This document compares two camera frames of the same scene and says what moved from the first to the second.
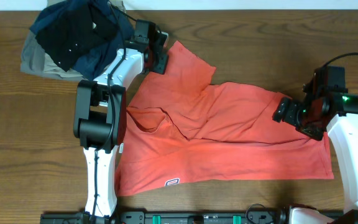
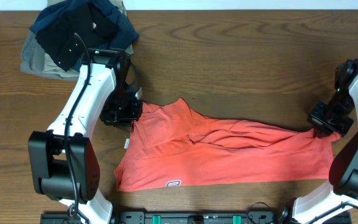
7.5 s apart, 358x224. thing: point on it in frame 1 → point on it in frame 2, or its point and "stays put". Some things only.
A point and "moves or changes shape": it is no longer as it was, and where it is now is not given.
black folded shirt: (74, 32) stays put
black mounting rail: (184, 217) stays put
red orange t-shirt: (181, 131) moves or changes shape
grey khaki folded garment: (36, 61) stays put
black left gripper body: (158, 62) → (117, 114)
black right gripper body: (302, 117) → (334, 116)
